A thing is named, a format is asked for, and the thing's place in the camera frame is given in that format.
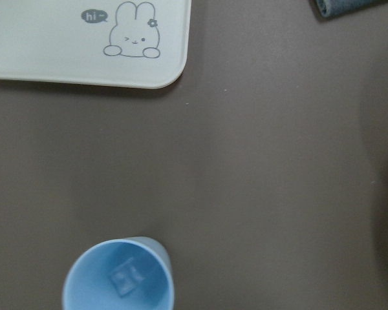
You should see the clear ice cube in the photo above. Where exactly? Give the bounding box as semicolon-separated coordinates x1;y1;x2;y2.
109;258;145;297

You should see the cream rabbit tray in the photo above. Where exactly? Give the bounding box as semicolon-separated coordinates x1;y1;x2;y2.
0;1;191;89

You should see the light blue plastic cup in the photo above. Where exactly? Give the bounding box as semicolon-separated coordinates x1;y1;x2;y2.
62;236;175;309

